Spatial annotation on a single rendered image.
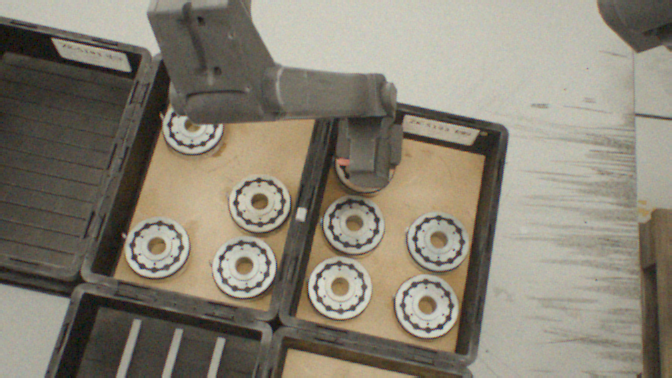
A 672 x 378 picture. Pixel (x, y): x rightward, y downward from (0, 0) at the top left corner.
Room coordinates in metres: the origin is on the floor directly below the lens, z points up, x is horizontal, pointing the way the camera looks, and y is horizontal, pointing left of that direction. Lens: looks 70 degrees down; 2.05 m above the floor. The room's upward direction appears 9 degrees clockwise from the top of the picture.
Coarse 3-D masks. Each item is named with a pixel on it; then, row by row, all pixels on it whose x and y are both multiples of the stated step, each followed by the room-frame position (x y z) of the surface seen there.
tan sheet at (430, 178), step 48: (336, 144) 0.53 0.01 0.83; (432, 144) 0.56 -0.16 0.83; (336, 192) 0.45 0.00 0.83; (384, 192) 0.46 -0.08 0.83; (432, 192) 0.47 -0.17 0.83; (384, 240) 0.38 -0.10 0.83; (432, 240) 0.39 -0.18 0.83; (336, 288) 0.28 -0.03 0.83; (384, 288) 0.29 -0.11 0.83; (384, 336) 0.22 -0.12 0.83
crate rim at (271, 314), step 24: (144, 96) 0.53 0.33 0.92; (312, 144) 0.49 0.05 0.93; (120, 168) 0.40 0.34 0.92; (312, 168) 0.44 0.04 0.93; (96, 240) 0.28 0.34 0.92; (288, 240) 0.32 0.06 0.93; (288, 264) 0.28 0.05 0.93; (120, 288) 0.21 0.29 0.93; (144, 288) 0.22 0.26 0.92; (240, 312) 0.20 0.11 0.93; (264, 312) 0.21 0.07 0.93
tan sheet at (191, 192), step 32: (192, 128) 0.52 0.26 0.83; (256, 128) 0.54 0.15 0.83; (288, 128) 0.55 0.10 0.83; (160, 160) 0.45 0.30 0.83; (192, 160) 0.46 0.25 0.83; (224, 160) 0.47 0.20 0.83; (256, 160) 0.48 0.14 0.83; (288, 160) 0.49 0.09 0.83; (160, 192) 0.40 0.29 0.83; (192, 192) 0.41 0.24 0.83; (224, 192) 0.41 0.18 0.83; (192, 224) 0.35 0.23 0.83; (224, 224) 0.36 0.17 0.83; (288, 224) 0.38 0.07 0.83; (192, 256) 0.30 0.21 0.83; (192, 288) 0.24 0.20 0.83
